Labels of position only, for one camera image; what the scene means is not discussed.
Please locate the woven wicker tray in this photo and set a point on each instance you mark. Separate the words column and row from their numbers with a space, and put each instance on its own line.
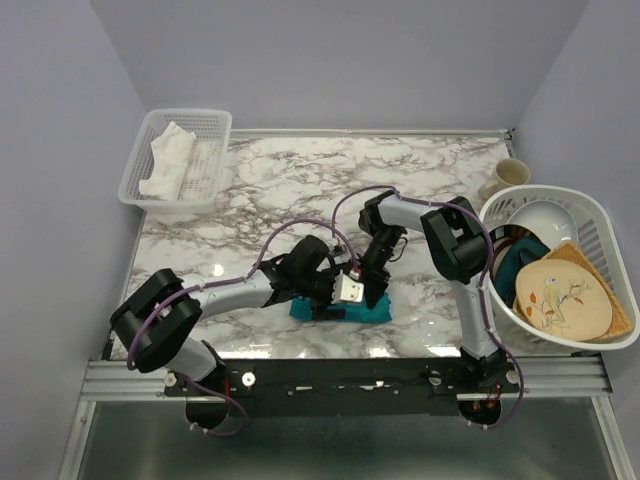
column 620, row 324

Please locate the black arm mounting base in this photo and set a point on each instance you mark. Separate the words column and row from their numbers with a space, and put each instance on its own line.
column 237, row 391

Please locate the dark teal dish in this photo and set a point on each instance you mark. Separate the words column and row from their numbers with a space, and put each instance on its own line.
column 514, row 248

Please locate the white perforated plastic basket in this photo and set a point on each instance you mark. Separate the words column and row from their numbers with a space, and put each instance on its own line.
column 205, row 167

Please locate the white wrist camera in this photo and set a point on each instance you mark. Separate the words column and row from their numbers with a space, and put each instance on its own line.
column 347, row 290
column 343, row 253

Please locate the white ceramic bowl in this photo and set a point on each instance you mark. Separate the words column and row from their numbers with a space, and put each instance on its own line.
column 551, row 223

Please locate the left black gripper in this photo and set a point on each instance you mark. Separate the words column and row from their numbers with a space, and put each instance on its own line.
column 319, row 309

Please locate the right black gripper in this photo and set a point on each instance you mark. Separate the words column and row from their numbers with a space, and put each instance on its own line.
column 374, row 279

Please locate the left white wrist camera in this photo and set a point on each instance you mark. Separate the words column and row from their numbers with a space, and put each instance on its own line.
column 347, row 290

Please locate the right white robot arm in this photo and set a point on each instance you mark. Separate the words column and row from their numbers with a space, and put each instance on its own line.
column 461, row 252

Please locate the aluminium frame rail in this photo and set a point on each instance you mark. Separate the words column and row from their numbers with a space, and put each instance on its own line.
column 545, row 377

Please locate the beige bird plate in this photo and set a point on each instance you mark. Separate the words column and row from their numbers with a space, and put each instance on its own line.
column 564, row 300

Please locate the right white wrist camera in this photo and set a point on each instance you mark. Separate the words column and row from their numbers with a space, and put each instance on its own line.
column 343, row 253

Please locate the cream ceramic mug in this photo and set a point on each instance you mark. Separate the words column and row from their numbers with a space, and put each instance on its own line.
column 507, row 173

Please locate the white crumpled cloth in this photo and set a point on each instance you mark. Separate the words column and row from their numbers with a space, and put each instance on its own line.
column 171, row 153

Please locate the teal t shirt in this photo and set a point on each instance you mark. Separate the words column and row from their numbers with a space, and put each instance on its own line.
column 302, row 310

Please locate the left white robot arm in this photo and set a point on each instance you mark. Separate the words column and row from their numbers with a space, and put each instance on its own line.
column 154, row 324

